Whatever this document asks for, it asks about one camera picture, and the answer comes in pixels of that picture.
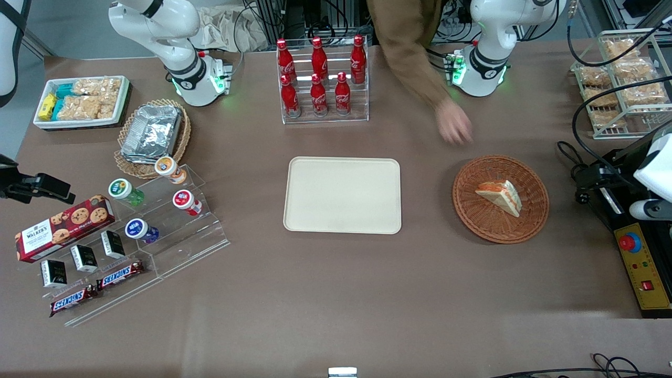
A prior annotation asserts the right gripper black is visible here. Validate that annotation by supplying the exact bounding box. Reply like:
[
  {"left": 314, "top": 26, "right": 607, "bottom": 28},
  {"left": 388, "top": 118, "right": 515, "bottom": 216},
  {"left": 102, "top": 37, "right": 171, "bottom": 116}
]
[{"left": 0, "top": 155, "right": 76, "bottom": 204}]

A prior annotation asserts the brown sleeved forearm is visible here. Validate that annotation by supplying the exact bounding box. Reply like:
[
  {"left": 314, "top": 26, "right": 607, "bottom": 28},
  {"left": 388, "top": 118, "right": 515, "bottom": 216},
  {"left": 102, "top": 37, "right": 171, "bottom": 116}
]
[{"left": 366, "top": 0, "right": 453, "bottom": 109}]

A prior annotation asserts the light oval wicker basket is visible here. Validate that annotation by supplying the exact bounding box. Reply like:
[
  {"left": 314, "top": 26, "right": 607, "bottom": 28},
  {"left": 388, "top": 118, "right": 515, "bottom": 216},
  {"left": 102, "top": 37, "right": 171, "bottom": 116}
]
[{"left": 113, "top": 98, "right": 192, "bottom": 180}]

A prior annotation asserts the triangular wrapped sandwich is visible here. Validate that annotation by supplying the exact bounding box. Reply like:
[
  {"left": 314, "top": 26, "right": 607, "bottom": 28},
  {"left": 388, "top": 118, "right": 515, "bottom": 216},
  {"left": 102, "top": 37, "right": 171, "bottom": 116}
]
[{"left": 475, "top": 179, "right": 523, "bottom": 218}]

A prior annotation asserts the brown round wicker basket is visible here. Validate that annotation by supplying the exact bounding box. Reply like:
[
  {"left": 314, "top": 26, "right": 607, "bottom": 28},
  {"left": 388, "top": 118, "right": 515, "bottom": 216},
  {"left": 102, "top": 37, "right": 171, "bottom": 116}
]
[{"left": 452, "top": 154, "right": 550, "bottom": 245}]

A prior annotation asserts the beige plastic tray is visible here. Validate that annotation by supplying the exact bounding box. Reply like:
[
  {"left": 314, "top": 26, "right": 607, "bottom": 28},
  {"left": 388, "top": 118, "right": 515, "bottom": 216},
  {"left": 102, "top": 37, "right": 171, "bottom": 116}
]
[{"left": 283, "top": 156, "right": 403, "bottom": 235}]

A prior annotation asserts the person's bare hand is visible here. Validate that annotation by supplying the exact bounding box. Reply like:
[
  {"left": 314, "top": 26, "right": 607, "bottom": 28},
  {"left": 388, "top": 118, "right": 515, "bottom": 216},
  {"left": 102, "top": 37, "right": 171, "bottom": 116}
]
[{"left": 435, "top": 97, "right": 474, "bottom": 146}]

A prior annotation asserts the red tartan cookie box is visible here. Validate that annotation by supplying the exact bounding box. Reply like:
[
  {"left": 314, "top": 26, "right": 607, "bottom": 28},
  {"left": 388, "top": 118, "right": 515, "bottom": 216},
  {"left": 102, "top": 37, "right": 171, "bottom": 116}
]
[{"left": 14, "top": 194, "right": 117, "bottom": 264}]

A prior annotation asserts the clear rice cracker bag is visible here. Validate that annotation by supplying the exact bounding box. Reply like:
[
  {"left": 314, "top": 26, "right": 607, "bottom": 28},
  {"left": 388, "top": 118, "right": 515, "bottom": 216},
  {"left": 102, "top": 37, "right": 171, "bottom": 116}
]
[
  {"left": 601, "top": 37, "right": 642, "bottom": 60},
  {"left": 622, "top": 81, "right": 668, "bottom": 106},
  {"left": 582, "top": 86, "right": 618, "bottom": 109},
  {"left": 57, "top": 95, "right": 117, "bottom": 121},
  {"left": 590, "top": 110, "right": 628, "bottom": 130},
  {"left": 614, "top": 56, "right": 655, "bottom": 80},
  {"left": 72, "top": 77, "right": 123, "bottom": 98},
  {"left": 577, "top": 67, "right": 613, "bottom": 88}
]

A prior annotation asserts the white rectangular snack bin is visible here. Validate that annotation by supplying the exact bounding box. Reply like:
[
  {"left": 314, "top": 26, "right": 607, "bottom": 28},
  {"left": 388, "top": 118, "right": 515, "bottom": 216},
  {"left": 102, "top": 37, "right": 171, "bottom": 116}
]
[{"left": 33, "top": 76, "right": 131, "bottom": 131}]

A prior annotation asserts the green gum bottle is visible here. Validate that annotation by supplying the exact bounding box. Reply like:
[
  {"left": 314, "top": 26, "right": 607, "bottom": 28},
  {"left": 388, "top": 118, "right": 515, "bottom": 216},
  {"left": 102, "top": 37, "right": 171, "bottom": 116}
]
[{"left": 108, "top": 178, "right": 145, "bottom": 207}]

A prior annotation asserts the red emergency stop button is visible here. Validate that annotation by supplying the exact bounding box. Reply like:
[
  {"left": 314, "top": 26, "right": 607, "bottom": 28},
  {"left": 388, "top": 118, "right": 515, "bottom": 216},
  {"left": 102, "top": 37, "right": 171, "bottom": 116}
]
[{"left": 618, "top": 232, "right": 643, "bottom": 254}]

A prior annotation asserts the small black white box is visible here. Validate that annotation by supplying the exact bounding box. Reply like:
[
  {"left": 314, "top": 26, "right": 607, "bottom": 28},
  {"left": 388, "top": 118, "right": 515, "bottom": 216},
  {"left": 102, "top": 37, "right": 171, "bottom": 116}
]
[
  {"left": 70, "top": 244, "right": 99, "bottom": 274},
  {"left": 40, "top": 259, "right": 68, "bottom": 289},
  {"left": 100, "top": 229, "right": 127, "bottom": 260}
]

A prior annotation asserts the yellow snack pack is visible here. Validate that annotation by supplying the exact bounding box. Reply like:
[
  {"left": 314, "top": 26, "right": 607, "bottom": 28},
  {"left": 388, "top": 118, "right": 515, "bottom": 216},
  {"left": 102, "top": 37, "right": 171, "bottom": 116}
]
[{"left": 39, "top": 93, "right": 58, "bottom": 121}]

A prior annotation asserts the blue gum bottle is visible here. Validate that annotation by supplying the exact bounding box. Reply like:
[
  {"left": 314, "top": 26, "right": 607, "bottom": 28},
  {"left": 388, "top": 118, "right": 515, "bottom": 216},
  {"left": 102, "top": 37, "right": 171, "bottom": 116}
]
[{"left": 124, "top": 218, "right": 160, "bottom": 245}]

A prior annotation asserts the black yellow control box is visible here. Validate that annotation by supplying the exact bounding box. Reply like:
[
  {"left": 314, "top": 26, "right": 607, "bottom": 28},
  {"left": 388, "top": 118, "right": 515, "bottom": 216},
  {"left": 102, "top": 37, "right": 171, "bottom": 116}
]
[{"left": 598, "top": 149, "right": 672, "bottom": 320}]

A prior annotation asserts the brown Snickers bar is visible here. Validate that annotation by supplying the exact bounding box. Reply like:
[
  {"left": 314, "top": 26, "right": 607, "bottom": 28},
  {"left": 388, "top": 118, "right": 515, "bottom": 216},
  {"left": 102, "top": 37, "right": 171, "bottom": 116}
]
[
  {"left": 49, "top": 283, "right": 100, "bottom": 318},
  {"left": 96, "top": 259, "right": 145, "bottom": 291}
]

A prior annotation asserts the stack of foil containers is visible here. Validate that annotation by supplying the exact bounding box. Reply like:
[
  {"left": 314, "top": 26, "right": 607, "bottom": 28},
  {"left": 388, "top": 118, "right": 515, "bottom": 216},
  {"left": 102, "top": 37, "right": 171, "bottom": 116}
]
[{"left": 120, "top": 103, "right": 183, "bottom": 165}]

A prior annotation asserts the orange gum bottle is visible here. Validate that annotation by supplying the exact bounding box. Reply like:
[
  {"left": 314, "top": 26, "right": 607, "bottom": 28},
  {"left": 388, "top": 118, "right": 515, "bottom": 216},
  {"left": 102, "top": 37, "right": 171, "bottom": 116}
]
[{"left": 154, "top": 156, "right": 188, "bottom": 186}]

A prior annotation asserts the red gum bottle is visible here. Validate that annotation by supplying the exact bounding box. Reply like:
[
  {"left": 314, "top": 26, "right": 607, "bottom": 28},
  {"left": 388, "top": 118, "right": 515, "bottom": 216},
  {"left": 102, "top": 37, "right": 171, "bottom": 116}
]
[{"left": 172, "top": 189, "right": 203, "bottom": 217}]

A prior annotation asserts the clear acrylic stepped display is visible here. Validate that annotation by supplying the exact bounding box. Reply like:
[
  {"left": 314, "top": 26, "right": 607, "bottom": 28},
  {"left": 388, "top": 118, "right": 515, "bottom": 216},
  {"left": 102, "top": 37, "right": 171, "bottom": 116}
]
[{"left": 18, "top": 163, "right": 231, "bottom": 328}]

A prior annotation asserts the crumpled beige paper bag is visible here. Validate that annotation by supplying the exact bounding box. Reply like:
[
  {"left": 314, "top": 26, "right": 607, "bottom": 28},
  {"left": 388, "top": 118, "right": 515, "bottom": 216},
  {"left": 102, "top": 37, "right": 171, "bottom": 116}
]
[{"left": 190, "top": 5, "right": 269, "bottom": 54}]

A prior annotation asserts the clear acrylic bottle rack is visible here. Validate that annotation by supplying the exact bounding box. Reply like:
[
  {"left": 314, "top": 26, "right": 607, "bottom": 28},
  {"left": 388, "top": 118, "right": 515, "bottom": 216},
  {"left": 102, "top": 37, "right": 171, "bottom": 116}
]
[{"left": 276, "top": 44, "right": 370, "bottom": 125}]

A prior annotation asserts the red cola bottle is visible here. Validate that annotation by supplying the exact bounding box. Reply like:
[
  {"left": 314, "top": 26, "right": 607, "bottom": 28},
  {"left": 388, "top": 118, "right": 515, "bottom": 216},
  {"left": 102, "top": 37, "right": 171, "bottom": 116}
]
[
  {"left": 280, "top": 74, "right": 301, "bottom": 119},
  {"left": 310, "top": 36, "right": 330, "bottom": 79},
  {"left": 350, "top": 35, "right": 368, "bottom": 85},
  {"left": 334, "top": 71, "right": 352, "bottom": 116},
  {"left": 276, "top": 38, "right": 298, "bottom": 82},
  {"left": 309, "top": 73, "right": 329, "bottom": 117}
]

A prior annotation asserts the black equipment rack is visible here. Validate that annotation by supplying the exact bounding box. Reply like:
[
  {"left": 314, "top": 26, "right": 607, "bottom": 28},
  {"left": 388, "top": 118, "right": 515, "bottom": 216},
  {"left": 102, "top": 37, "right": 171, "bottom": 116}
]
[{"left": 254, "top": 0, "right": 369, "bottom": 46}]

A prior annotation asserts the thin black looped cable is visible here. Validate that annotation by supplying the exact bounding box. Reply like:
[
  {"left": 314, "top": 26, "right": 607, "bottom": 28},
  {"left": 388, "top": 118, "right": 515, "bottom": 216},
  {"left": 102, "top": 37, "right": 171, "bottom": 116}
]
[{"left": 556, "top": 140, "right": 595, "bottom": 206}]

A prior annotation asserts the white wire shelf rack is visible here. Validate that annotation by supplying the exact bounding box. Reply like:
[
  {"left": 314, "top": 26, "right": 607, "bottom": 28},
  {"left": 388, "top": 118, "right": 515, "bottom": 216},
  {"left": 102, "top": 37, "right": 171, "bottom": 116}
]
[{"left": 570, "top": 28, "right": 672, "bottom": 140}]

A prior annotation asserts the thick black cable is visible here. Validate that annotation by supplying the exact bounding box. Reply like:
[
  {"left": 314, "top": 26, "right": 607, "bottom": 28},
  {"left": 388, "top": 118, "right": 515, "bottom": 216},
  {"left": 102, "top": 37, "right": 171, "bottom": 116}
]
[
  {"left": 566, "top": 15, "right": 672, "bottom": 68},
  {"left": 572, "top": 76, "right": 672, "bottom": 161}
]

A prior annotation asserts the black floor cable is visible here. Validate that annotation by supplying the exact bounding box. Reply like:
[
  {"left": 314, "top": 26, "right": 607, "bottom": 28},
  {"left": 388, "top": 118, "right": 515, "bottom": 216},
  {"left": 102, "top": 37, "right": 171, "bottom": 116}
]
[{"left": 488, "top": 353, "right": 672, "bottom": 378}]

